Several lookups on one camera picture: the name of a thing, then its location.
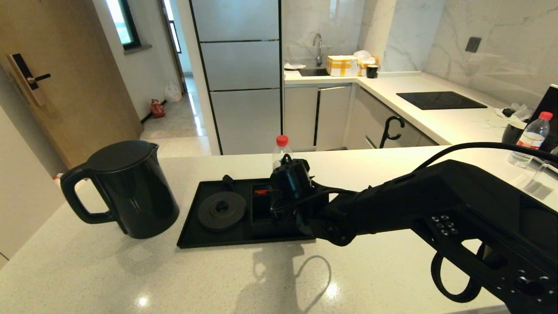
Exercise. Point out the round black kettle base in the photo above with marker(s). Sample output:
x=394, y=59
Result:
x=222, y=212

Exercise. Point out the grey cooktop base cabinet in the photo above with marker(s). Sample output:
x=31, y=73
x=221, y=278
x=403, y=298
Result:
x=370, y=117

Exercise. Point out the white plastic bag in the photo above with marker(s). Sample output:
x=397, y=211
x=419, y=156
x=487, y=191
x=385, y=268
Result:
x=172, y=92

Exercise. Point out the chrome faucet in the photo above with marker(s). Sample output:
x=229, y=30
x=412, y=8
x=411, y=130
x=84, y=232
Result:
x=319, y=46

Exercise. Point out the black serving tray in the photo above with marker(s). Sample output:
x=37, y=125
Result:
x=235, y=239

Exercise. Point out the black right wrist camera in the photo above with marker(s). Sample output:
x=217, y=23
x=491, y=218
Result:
x=291, y=176

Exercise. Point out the small box yellow tape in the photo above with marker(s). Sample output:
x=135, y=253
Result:
x=365, y=67

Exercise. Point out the black induction cooktop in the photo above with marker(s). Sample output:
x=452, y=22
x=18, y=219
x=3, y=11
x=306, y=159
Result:
x=440, y=100

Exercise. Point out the dark kitchen sink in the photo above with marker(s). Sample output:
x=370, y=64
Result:
x=314, y=72

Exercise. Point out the dark framed window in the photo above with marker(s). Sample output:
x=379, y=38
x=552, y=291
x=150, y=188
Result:
x=124, y=22

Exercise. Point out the grey sink base cabinet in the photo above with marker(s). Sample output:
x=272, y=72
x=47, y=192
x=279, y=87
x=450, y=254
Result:
x=301, y=117

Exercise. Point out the black compartment organizer box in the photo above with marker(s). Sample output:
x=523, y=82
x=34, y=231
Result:
x=261, y=227

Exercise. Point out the black monitor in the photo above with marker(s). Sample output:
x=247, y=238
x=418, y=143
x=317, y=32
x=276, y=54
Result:
x=550, y=109

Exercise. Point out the black electric kettle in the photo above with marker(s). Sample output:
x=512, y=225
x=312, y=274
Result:
x=139, y=192

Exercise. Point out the red sachet packet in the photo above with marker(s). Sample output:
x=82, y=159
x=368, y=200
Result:
x=261, y=191

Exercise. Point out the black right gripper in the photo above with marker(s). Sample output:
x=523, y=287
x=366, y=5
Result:
x=298, y=213

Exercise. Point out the white plate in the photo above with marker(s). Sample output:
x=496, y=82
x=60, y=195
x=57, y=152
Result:
x=294, y=66

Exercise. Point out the brown wooden door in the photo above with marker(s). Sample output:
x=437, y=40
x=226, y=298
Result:
x=83, y=87

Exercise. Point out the black mug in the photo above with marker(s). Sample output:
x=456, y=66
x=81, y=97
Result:
x=372, y=72
x=511, y=133

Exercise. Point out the clear water bottle red cap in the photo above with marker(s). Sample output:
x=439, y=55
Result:
x=282, y=141
x=529, y=137

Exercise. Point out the small black object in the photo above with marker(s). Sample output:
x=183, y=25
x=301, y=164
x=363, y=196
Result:
x=508, y=112

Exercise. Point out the silver refrigerator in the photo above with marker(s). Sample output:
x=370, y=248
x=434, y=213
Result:
x=244, y=65

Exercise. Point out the dark wall socket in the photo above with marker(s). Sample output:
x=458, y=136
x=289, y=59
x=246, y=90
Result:
x=472, y=44

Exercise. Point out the cardboard box yellow tape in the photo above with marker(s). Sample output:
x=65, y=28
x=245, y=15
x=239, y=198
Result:
x=342, y=66

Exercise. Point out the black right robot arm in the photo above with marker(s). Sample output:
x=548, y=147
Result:
x=414, y=205

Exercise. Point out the white crumpled tissue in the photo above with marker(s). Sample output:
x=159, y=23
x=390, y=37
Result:
x=521, y=112

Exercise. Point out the white crumpled bag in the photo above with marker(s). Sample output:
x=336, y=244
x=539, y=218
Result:
x=362, y=55

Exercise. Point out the black curved hook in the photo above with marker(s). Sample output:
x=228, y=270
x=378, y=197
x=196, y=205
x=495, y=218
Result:
x=386, y=133

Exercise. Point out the red bag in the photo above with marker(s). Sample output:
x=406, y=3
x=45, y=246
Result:
x=158, y=109

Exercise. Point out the translucent bag colourful contents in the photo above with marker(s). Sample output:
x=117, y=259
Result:
x=79, y=182

